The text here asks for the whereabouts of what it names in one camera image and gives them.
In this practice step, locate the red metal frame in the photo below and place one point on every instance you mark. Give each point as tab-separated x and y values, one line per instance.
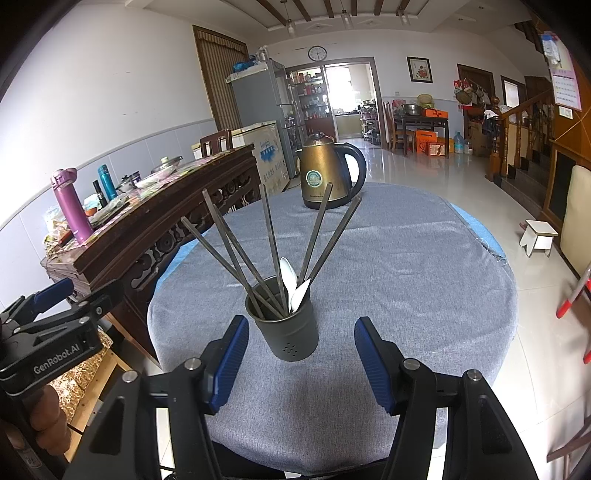
572	295

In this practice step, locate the metal bowl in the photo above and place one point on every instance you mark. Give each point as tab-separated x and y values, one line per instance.
412	110

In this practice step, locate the glass shelf of bottles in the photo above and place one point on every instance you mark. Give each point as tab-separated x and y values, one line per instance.
309	99

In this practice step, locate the person's left hand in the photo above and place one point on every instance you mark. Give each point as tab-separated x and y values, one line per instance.
46	420

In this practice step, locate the purple thermos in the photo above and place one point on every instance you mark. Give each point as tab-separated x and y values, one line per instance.
71	207

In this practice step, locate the blue water jug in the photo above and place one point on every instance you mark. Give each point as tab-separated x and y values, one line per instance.
459	143

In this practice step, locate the round wall clock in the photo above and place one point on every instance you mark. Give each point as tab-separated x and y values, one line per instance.
317	53

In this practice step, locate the gold electric kettle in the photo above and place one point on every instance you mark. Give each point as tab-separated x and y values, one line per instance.
323	161

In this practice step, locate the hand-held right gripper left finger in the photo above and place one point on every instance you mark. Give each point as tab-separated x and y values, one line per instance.
231	355

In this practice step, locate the grey refrigerator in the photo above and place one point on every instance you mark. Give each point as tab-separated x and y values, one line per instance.
254	97

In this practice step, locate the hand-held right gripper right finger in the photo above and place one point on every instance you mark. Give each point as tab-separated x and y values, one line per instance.
374	360

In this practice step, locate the orange paper bag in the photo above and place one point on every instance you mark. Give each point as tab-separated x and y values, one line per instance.
427	141

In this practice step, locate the light blue cloth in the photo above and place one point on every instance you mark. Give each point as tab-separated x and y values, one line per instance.
480	228

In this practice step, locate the glass pot lid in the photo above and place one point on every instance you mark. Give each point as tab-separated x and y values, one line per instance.
165	165

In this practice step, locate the dark wooden chair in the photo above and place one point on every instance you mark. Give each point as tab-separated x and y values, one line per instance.
217	138

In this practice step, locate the grey utensil holder cup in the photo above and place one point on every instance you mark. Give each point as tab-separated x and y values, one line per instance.
286	337

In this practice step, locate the metal chopstick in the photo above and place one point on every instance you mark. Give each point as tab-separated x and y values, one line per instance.
318	226
339	230
207	244
269	230
226	226

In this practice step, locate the white plastic spoon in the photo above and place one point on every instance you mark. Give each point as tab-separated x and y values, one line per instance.
301	290
287	272

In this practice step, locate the carved dark wooden sideboard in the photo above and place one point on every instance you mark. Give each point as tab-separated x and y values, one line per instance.
138	230

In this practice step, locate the small white stool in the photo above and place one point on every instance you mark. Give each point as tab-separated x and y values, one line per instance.
540	230

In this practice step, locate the wooden stair railing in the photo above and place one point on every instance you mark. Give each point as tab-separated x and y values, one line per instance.
517	134

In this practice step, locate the dark wooden side table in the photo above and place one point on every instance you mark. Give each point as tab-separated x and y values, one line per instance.
420	122

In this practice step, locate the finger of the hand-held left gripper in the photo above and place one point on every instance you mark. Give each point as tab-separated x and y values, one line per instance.
51	293
104	297

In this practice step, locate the wall calendar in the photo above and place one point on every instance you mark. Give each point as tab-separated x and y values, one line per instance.
565	90

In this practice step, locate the grey tablecloth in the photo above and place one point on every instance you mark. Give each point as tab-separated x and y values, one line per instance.
392	286

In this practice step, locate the black bottle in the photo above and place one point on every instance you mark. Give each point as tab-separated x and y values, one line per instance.
98	194

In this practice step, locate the white chest freezer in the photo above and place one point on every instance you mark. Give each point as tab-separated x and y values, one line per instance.
268	152

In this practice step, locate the framed wall picture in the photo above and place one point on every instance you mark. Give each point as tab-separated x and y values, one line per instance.
419	69

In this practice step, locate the teal bottle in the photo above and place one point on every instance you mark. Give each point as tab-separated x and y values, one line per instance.
107	184

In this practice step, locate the flat orange box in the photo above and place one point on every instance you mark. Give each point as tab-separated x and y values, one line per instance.
436	114

